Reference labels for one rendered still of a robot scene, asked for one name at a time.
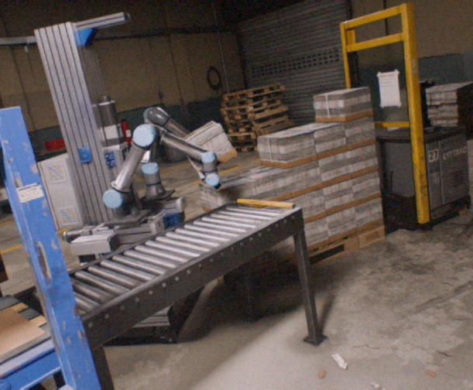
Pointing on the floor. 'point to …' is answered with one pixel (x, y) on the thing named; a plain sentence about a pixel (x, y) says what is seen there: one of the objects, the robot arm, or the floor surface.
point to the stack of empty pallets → (245, 141)
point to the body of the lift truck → (456, 169)
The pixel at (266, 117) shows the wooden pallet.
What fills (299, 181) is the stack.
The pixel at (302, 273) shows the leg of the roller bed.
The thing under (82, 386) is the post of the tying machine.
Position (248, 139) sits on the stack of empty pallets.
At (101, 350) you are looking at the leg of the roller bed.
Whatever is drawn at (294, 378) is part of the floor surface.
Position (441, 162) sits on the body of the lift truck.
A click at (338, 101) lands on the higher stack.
